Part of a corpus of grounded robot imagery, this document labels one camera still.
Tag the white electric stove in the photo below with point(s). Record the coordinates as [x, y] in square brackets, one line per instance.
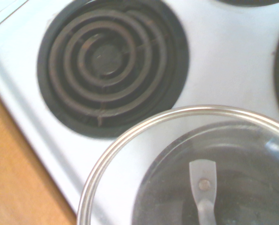
[212, 58]

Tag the black coil burner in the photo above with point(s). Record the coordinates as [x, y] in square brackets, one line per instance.
[113, 70]

